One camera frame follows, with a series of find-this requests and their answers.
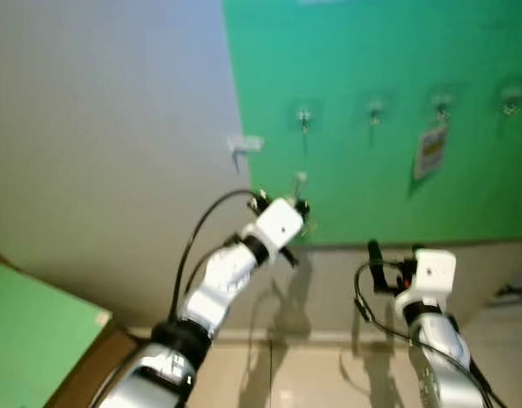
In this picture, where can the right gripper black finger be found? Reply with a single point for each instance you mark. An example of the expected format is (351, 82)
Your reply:
(377, 265)

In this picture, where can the silver bunch of keys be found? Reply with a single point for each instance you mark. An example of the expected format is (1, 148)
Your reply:
(301, 183)

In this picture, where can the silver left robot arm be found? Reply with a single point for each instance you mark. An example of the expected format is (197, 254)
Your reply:
(214, 280)

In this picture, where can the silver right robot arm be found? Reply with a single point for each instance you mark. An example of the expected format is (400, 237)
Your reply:
(439, 344)

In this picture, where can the white hanging tag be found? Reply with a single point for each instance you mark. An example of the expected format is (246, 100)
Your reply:
(431, 151)

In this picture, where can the brown wooden table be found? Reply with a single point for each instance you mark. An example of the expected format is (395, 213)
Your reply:
(91, 365)

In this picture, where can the green table cover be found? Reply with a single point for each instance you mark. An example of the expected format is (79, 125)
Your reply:
(36, 340)

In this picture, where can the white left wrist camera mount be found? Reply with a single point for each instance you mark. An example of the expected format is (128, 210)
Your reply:
(280, 223)

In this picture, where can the white wall tape piece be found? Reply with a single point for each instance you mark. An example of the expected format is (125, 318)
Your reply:
(246, 144)

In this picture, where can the green wall board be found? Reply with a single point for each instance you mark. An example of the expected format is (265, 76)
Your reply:
(380, 170)

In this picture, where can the clear adhesive wall hook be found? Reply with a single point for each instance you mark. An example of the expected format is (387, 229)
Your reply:
(377, 110)
(304, 117)
(513, 99)
(442, 104)

